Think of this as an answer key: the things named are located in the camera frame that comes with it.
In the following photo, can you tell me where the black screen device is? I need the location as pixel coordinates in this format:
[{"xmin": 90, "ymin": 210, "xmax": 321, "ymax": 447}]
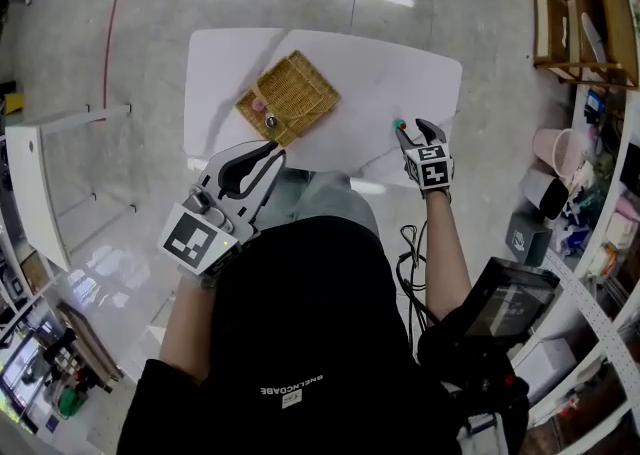
[{"xmin": 461, "ymin": 256, "xmax": 562, "ymax": 345}]

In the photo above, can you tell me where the black cable bundle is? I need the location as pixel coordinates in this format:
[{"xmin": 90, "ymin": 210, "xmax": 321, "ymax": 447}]
[{"xmin": 395, "ymin": 221, "xmax": 432, "ymax": 360}]

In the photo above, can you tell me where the person's right forearm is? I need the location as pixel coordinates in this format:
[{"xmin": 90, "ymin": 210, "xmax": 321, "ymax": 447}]
[{"xmin": 424, "ymin": 189, "xmax": 473, "ymax": 325}]

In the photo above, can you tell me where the person's left forearm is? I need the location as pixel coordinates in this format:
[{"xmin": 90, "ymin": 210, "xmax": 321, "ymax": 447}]
[{"xmin": 158, "ymin": 274, "xmax": 219, "ymax": 385}]

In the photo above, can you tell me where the pink waste basket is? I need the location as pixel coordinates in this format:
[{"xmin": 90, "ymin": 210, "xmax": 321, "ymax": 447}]
[{"xmin": 531, "ymin": 127, "xmax": 587, "ymax": 179}]

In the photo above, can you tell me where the white plate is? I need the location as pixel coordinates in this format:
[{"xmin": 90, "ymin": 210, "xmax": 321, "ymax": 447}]
[{"xmin": 580, "ymin": 11, "xmax": 609, "ymax": 65}]

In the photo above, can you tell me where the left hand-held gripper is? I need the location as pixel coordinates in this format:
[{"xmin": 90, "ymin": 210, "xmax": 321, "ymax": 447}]
[{"xmin": 157, "ymin": 139, "xmax": 288, "ymax": 278}]

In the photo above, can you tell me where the dark printed box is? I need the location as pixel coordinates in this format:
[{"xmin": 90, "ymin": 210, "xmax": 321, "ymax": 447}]
[{"xmin": 504, "ymin": 212, "xmax": 553, "ymax": 268}]

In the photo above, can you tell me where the woven wicker basket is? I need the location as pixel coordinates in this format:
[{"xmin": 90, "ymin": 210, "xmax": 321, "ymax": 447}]
[{"xmin": 234, "ymin": 48, "xmax": 343, "ymax": 149}]

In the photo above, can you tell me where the white metal shelving unit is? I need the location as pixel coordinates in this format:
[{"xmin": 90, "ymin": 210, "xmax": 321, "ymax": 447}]
[{"xmin": 514, "ymin": 82, "xmax": 640, "ymax": 455}]

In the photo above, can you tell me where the white cardboard box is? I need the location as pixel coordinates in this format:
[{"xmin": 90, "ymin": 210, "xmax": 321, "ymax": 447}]
[{"xmin": 513, "ymin": 337, "xmax": 580, "ymax": 403}]

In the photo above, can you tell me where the white and black cylinder appliance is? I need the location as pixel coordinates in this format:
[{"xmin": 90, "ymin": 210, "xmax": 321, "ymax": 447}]
[{"xmin": 521, "ymin": 169, "xmax": 572, "ymax": 223}]

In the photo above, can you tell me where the white metal-legged desk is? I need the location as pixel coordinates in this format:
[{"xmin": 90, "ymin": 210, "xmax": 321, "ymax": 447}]
[{"xmin": 4, "ymin": 102, "xmax": 139, "ymax": 273}]

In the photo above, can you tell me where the person's black shirt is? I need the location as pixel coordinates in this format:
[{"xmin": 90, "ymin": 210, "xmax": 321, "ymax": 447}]
[{"xmin": 117, "ymin": 215, "xmax": 462, "ymax": 455}]

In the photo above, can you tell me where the wooden shelf trolley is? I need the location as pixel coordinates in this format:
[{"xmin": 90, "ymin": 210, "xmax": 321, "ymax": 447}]
[{"xmin": 531, "ymin": 0, "xmax": 640, "ymax": 90}]

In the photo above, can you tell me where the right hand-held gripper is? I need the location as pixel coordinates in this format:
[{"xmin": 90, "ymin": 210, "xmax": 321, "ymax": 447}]
[{"xmin": 394, "ymin": 117, "xmax": 455, "ymax": 193}]

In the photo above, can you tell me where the black equipment pack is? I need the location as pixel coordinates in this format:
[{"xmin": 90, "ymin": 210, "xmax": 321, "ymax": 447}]
[{"xmin": 416, "ymin": 312, "xmax": 532, "ymax": 455}]

